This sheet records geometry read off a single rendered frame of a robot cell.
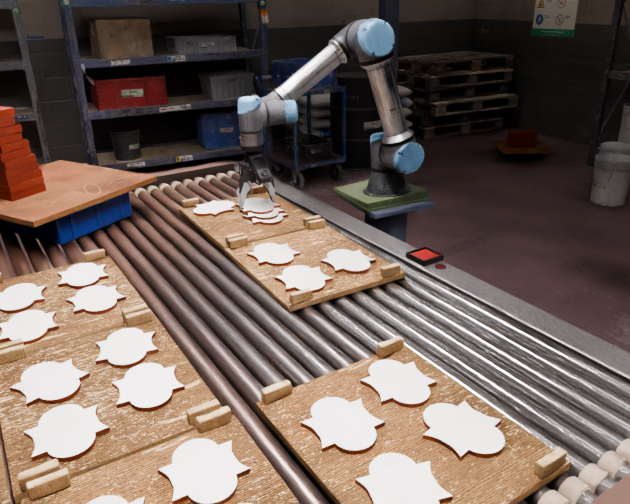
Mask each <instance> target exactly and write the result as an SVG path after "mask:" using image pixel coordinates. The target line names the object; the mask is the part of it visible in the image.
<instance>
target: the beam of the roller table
mask: <svg viewBox="0 0 630 504"><path fill-rule="evenodd" d="M273 179H274V186H275V194H276V195H278V196H280V197H282V198H283V199H285V200H287V201H289V202H291V203H293V204H295V205H297V206H298V207H300V208H302V209H304V210H306V211H308V212H310V213H312V214H313V215H320V216H321V219H322V218H323V219H324V220H325V221H327V222H328V223H330V224H332V225H334V226H336V227H338V228H340V229H342V230H343V231H345V232H347V233H349V234H351V235H353V236H355V237H357V238H358V239H360V240H362V241H364V242H366V243H368V244H370V245H372V246H373V247H375V248H377V249H379V250H381V251H383V252H385V253H387V254H388V255H390V256H392V257H394V258H396V259H398V260H400V261H401V262H403V263H405V264H407V265H409V266H411V267H413V268H415V269H416V270H418V271H420V272H422V273H424V274H426V275H428V276H430V277H431V278H433V279H435V280H437V281H439V282H441V283H443V284H445V285H446V286H448V287H450V288H452V289H454V290H456V291H458V292H460V293H461V294H463V295H465V296H467V297H469V298H471V299H473V300H475V301H476V302H478V303H480V304H482V305H484V306H486V307H488V308H490V309H491V310H493V311H495V312H497V313H499V314H501V315H503V316H505V317H506V318H508V319H510V320H512V321H514V322H516V323H518V324H520V325H521V326H523V327H525V328H527V329H529V330H531V331H533V332H535V333H536V334H538V335H540V336H542V337H544V338H546V339H548V340H550V341H551V342H553V343H555V344H557V345H559V346H561V347H563V348H564V349H566V350H568V351H570V352H572V353H574V354H576V355H578V356H579V357H581V358H583V359H585V360H587V361H589V362H591V363H593V364H594V365H596V366H598V367H600V368H602V369H604V370H606V371H608V372H609V373H611V374H613V375H615V376H617V377H619V378H621V379H623V380H624V381H626V382H628V383H630V353H628V352H626V351H624V350H622V349H620V348H618V347H616V346H614V345H612V344H610V343H608V342H606V341H604V340H602V339H600V338H598V337H596V336H594V335H592V334H590V333H588V332H586V331H584V330H582V329H580V328H578V327H575V326H573V325H571V324H569V323H567V322H565V321H563V320H561V319H559V318H557V317H555V316H553V315H551V314H549V313H547V312H545V311H543V310H541V309H539V308H537V307H535V306H533V305H531V304H529V303H527V302H525V301H523V300H521V299H519V298H517V297H514V296H512V295H510V294H508V293H506V292H504V291H502V290H500V289H498V288H496V287H494V286H492V285H490V284H488V283H486V282H484V281H482V280H480V279H478V278H476V277H474V276H472V275H470V274H468V273H466V272H464V271H462V270H460V269H458V268H456V267H453V266H451V265H449V264H447V263H445V262H443V261H440V262H437V263H433V264H430V265H427V266H424V267H423V266H421V265H419V264H417V263H416V262H414V261H412V260H410V259H408V258H406V252H409V251H412V250H415V249H417V248H415V247H413V246H411V245H409V244H407V243H405V242H403V241H401V240H399V239H397V238H395V237H392V236H390V235H388V234H386V233H384V232H382V231H380V230H378V229H376V228H374V227H372V226H370V225H368V224H366V223H364V222H362V221H360V220H358V219H356V218H354V217H352V216H350V215H348V214H346V213H344V212H342V211H340V210H338V209H336V208H334V207H331V206H329V205H327V204H325V203H323V202H321V201H319V200H317V199H315V198H313V197H311V196H309V195H307V194H305V193H303V192H301V191H299V190H297V189H295V188H293V187H291V186H289V185H287V184H285V183H283V182H281V181H279V180H277V179H275V178H273ZM438 264H441V265H445V266H446V269H436V268H435V265H438Z"/></svg>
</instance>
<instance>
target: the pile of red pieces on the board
mask: <svg viewBox="0 0 630 504"><path fill-rule="evenodd" d="M15 115H16V113H15V109H14V108H13V107H3V106H0V199H3V200H8V201H12V202H13V201H16V200H19V199H22V198H25V197H28V196H32V195H35V194H38V193H41V192H44V191H46V186H45V184H44V178H43V174H42V170H41V169H39V167H38V162H36V156H35V154H31V152H30V148H29V141H28V139H23V138H22V134H21V131H23V130H22V126H21V124H19V123H15V120H14V117H12V116H15Z"/></svg>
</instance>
